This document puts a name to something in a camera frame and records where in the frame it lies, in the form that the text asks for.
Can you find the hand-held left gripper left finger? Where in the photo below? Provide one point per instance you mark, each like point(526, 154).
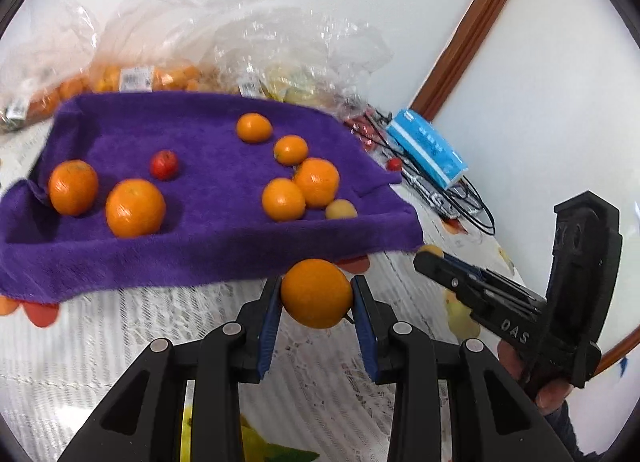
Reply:
point(267, 332)

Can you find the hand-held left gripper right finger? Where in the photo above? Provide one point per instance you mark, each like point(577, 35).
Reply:
point(364, 337)

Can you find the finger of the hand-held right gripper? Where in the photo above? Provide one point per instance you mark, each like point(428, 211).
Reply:
point(492, 279)
point(445, 274)

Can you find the small yellow fruit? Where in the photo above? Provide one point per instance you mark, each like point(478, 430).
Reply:
point(341, 210)
point(431, 249)

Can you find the large orange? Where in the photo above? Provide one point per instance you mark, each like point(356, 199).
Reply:
point(316, 181)

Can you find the small red fruit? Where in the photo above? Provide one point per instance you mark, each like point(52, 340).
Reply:
point(164, 164)
point(394, 164)

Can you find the person's right forearm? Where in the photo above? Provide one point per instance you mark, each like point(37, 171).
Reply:
point(570, 437)

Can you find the bag of red fruits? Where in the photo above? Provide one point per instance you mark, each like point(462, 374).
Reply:
point(360, 129)

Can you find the clear bag of yellow fruits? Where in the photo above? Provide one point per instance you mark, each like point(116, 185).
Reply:
point(310, 56)

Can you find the person's right hand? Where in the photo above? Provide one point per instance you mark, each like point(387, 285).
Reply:
point(552, 394)

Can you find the brown wooden trim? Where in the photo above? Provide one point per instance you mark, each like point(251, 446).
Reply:
point(620, 347)

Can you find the purple towel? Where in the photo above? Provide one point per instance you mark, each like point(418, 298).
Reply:
point(210, 242)

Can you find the blue tissue pack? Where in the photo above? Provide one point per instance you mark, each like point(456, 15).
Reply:
point(425, 146)

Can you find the white printed tablecloth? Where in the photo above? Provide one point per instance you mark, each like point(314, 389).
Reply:
point(100, 342)

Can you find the clear plastic bag of oranges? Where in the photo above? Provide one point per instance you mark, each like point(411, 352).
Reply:
point(150, 31)
point(40, 66)

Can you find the brown wooden door frame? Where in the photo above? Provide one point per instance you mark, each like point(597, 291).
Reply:
point(475, 26)

